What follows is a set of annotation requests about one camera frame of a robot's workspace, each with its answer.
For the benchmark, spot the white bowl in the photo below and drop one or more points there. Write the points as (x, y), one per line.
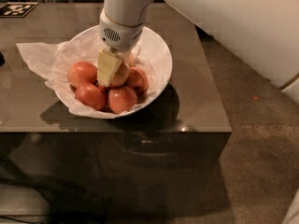
(151, 54)

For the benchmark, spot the dark object at left edge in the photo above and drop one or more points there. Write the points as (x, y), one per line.
(2, 59)

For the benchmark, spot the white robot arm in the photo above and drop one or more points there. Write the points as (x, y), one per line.
(262, 33)

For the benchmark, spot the white tissue paper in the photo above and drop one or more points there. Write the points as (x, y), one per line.
(42, 58)

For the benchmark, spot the black white fiducial marker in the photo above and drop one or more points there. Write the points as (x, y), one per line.
(16, 9)

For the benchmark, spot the red apple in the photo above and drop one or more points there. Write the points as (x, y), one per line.
(120, 76)
(121, 99)
(131, 60)
(81, 72)
(91, 96)
(137, 80)

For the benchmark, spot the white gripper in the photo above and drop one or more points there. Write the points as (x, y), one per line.
(121, 37)

